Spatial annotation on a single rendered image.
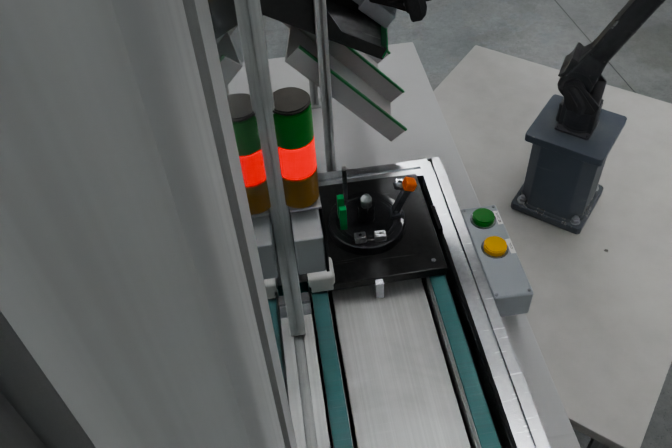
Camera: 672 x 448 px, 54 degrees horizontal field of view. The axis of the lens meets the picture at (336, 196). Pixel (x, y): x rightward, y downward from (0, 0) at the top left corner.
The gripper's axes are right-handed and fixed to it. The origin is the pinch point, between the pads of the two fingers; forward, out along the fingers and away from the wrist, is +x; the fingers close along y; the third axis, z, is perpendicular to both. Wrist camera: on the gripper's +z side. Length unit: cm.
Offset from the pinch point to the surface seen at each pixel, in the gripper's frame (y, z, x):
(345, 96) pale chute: 5.8, -16.5, 12.6
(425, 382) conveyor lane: 52, -43, 0
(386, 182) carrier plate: 13.9, -32.3, 7.9
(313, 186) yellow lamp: 50, -2, 5
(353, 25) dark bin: -0.6, -5.6, 8.5
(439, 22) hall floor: -215, -113, 24
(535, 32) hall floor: -209, -127, -23
